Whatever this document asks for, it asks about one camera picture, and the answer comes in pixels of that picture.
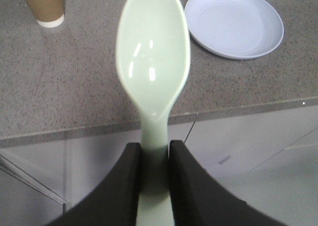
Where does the light blue plate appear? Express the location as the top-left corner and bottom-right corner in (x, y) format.
(184, 0), (284, 60)

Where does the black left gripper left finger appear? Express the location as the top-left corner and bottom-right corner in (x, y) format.
(48, 143), (141, 226)

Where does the mint green plastic spoon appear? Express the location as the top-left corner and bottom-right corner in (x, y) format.
(116, 0), (191, 226)

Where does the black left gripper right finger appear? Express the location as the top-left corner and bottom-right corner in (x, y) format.
(168, 140), (283, 226)

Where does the brown paper cup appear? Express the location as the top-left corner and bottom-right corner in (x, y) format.
(25, 0), (65, 28)

